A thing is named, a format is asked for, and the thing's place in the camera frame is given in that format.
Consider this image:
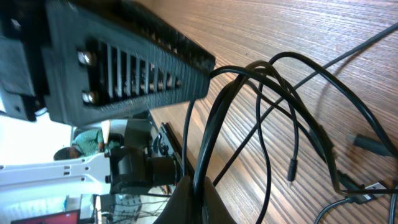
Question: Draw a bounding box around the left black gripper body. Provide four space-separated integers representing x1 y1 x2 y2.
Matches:
147 157 181 187

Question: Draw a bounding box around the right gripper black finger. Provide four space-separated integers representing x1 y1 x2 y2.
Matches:
42 1 216 126

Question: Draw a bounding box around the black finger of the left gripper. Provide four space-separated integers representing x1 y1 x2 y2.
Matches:
154 176 235 224

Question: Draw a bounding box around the thick black usb cable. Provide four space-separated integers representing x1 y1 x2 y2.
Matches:
191 51 398 224

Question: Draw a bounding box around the thin black usb cable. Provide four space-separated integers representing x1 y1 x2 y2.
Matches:
182 21 398 224

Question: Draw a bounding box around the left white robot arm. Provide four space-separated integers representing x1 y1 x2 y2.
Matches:
1 147 234 223

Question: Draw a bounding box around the person in green shirt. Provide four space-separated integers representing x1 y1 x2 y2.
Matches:
53 129 120 161

